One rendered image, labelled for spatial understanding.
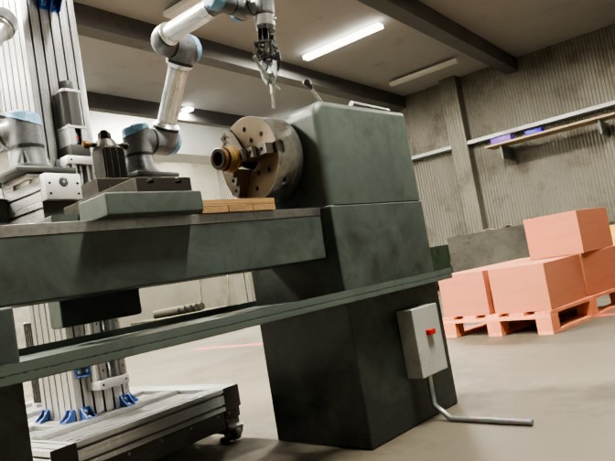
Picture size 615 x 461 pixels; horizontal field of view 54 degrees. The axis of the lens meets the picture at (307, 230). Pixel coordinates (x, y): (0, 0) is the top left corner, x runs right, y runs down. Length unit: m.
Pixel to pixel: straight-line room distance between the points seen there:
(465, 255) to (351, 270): 4.53
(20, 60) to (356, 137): 1.39
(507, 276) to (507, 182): 6.70
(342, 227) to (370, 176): 0.29
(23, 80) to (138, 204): 1.23
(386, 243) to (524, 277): 1.95
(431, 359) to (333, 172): 0.80
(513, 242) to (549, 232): 1.88
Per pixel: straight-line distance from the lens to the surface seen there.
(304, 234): 2.08
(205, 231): 1.80
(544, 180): 10.69
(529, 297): 4.18
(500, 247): 6.58
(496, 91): 11.07
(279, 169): 2.10
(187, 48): 2.69
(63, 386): 2.60
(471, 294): 4.38
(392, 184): 2.46
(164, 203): 1.66
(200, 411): 2.50
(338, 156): 2.23
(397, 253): 2.40
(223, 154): 2.09
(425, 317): 2.37
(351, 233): 2.19
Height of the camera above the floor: 0.65
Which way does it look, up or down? 4 degrees up
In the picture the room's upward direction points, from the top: 10 degrees counter-clockwise
